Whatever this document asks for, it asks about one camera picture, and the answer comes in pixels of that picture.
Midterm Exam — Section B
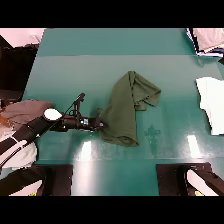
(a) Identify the heap of clothes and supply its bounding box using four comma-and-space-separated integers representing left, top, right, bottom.
185, 27, 224, 58

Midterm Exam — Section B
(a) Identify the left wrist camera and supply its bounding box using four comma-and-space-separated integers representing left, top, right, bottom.
69, 92, 86, 118

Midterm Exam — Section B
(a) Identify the green T-shirt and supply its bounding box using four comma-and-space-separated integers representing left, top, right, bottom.
98, 70, 162, 148

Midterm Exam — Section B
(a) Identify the white garment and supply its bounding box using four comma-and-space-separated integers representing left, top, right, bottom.
0, 130, 39, 172
195, 76, 224, 136

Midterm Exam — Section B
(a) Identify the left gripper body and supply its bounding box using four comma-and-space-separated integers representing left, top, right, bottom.
77, 113, 105, 132

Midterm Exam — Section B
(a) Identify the folded beige garment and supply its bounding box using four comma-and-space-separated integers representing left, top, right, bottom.
193, 27, 224, 52

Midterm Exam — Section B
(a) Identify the grey-brown garment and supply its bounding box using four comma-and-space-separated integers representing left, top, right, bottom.
0, 99, 54, 130

